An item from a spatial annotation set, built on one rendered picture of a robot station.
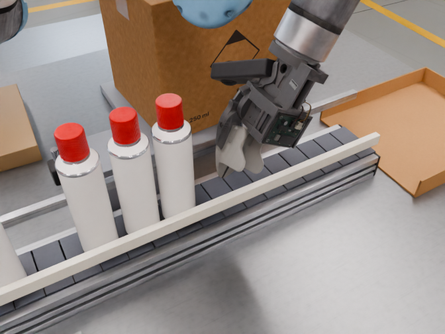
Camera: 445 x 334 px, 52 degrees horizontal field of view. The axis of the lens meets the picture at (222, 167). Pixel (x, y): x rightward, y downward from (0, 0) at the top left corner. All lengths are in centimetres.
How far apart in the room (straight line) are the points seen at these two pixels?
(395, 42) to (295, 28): 270
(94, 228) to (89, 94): 52
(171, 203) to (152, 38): 27
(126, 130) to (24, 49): 80
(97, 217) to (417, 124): 68
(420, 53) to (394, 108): 215
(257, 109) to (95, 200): 24
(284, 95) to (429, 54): 264
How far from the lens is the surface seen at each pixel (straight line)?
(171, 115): 56
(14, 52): 131
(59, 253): 69
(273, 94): 61
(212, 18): 47
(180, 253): 68
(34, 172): 90
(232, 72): 66
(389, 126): 99
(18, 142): 92
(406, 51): 318
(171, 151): 58
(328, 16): 58
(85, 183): 56
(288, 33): 59
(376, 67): 119
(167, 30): 75
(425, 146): 96
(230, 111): 62
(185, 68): 80
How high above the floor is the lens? 140
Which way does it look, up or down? 42 degrees down
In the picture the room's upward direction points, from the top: straight up
